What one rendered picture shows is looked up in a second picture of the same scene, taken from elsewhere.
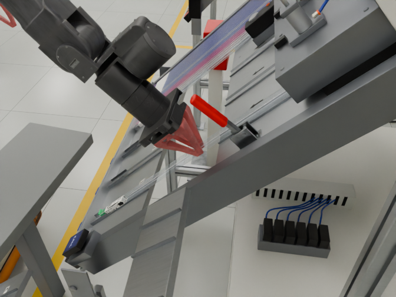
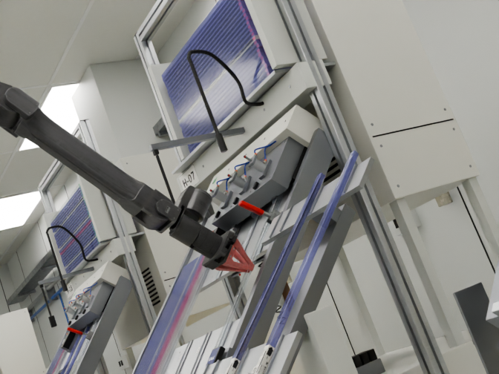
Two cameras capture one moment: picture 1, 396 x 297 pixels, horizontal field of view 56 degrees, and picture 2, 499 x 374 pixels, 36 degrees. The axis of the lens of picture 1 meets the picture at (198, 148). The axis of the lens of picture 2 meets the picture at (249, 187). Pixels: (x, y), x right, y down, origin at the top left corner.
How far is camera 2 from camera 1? 152 cm
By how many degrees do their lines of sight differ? 65
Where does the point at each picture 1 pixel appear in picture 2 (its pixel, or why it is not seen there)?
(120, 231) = (243, 325)
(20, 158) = not seen: outside the picture
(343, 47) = (288, 155)
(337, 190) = not seen: hidden behind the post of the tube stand
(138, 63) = (199, 204)
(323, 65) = (286, 165)
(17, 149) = not seen: outside the picture
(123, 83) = (194, 222)
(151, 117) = (217, 239)
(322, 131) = (307, 184)
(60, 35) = (155, 197)
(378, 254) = (380, 237)
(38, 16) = (142, 188)
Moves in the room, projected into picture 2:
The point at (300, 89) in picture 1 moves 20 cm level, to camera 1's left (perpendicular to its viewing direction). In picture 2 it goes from (284, 180) to (218, 193)
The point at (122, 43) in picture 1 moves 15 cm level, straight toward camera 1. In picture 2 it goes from (185, 197) to (232, 170)
